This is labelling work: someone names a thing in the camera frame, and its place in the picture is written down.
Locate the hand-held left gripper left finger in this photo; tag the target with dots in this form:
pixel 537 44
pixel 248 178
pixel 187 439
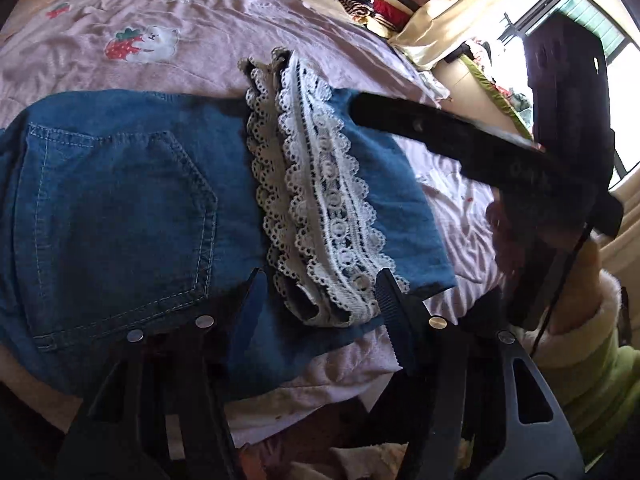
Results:
pixel 250 310

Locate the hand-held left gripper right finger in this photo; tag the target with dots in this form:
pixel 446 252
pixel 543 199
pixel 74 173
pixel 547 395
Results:
pixel 395 320

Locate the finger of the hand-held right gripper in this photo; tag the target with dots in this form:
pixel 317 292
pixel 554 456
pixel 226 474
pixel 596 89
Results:
pixel 425 120

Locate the blue denim pants lace hem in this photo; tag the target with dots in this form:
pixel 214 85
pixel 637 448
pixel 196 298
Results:
pixel 125 185

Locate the white cloth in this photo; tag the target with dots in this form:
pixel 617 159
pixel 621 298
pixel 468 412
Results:
pixel 431 86

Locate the window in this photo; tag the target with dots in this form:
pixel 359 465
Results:
pixel 620 110

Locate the green trimmed cushion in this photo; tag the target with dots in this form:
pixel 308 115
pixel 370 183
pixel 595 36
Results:
pixel 482 82

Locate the cream curtain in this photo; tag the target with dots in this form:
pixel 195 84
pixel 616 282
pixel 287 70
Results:
pixel 475 5

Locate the pink dotted cloth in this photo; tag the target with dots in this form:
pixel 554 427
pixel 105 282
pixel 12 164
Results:
pixel 360 460

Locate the pink cartoon print quilt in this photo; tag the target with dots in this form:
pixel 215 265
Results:
pixel 225 25

